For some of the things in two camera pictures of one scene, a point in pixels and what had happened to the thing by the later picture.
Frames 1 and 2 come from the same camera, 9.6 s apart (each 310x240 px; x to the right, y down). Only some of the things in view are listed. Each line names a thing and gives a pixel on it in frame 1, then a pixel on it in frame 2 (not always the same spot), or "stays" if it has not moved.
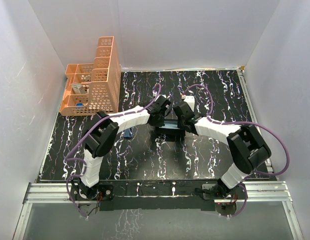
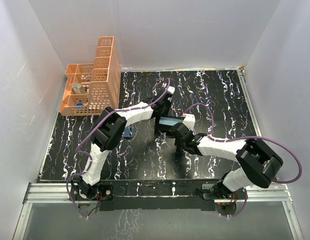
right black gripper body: [180, 123] → [178, 144]
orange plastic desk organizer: [91, 88] stays
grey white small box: [78, 88] stays
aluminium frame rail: [251, 103] stays
